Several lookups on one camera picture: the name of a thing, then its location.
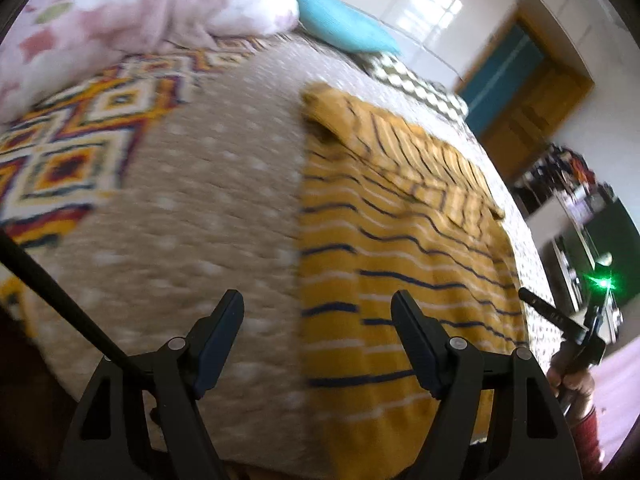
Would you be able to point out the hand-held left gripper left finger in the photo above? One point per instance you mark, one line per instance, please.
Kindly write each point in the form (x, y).
(220, 345)

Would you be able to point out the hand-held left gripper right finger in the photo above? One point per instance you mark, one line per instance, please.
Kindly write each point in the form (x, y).
(415, 345)

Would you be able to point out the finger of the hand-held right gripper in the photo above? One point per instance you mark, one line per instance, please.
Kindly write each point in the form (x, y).
(547, 311)

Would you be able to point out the yellow striped sweater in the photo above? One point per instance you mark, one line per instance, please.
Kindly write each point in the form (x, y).
(400, 240)

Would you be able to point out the person's right forearm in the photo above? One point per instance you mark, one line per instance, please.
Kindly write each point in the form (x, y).
(590, 440)

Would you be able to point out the person's right hand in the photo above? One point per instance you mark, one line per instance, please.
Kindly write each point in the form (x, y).
(580, 390)

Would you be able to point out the white shelf unit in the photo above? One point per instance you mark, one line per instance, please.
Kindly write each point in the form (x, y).
(550, 220)

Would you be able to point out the black monitor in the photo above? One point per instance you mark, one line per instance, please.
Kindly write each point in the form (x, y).
(617, 230)

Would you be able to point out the cluttered dark rack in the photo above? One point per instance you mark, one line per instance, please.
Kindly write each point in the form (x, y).
(555, 170)

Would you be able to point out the beige quilted bedspread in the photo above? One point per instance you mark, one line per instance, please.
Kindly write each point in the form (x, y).
(190, 200)

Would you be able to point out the wooden door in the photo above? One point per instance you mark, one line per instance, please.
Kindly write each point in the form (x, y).
(540, 110)

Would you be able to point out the teal door panel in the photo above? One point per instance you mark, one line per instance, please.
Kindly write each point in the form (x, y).
(505, 65)

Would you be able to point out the teal pillow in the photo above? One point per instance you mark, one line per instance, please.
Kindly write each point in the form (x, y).
(345, 22)

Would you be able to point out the white glossy wardrobe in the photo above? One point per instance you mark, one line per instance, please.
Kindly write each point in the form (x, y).
(425, 5)

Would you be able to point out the pink floral duvet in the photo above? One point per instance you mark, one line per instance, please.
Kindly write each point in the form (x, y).
(125, 10)

